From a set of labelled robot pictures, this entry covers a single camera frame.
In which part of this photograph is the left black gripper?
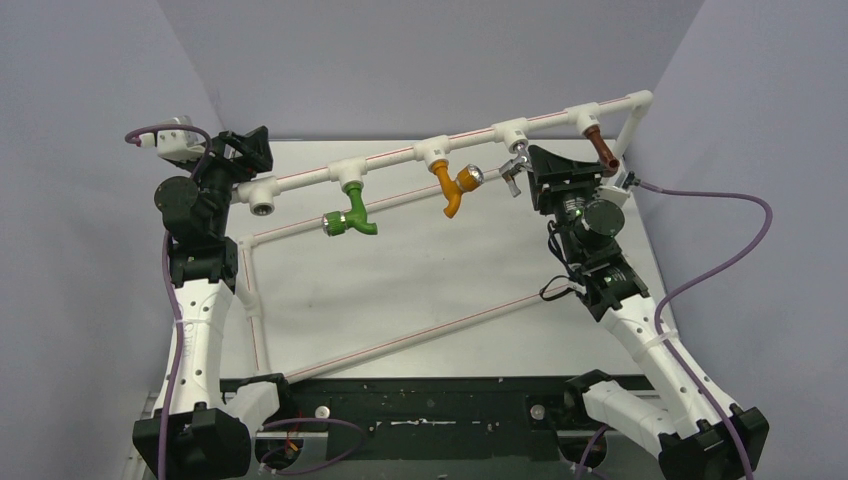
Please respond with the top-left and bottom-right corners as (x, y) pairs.
(179, 132), (273, 235)

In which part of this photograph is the chrome metal faucet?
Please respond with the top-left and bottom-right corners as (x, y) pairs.
(499, 152), (532, 198)

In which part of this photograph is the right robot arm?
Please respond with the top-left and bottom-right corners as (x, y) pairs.
(524, 145), (770, 479)

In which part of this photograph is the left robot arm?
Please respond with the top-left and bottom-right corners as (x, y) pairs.
(124, 119), (297, 479)

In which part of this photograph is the brown plastic faucet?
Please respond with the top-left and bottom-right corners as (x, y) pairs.
(582, 125), (620, 176)

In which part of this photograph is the orange plastic faucet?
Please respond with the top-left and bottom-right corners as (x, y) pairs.
(429, 160), (485, 218)

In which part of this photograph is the green plastic faucet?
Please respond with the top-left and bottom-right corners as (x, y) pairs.
(322, 181), (378, 237)

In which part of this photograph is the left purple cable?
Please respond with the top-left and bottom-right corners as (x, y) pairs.
(124, 124), (223, 480)

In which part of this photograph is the white PVC pipe frame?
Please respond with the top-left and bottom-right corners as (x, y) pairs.
(221, 90), (653, 382)

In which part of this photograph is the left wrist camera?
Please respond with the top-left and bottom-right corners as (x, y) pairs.
(131, 116), (211, 164)

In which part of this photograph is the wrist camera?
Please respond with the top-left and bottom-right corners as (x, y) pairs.
(131, 116), (211, 164)
(593, 170), (637, 208)

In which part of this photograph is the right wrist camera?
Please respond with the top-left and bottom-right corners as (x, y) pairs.
(593, 170), (637, 208)

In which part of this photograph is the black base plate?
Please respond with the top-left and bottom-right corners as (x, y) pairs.
(211, 374), (697, 465)

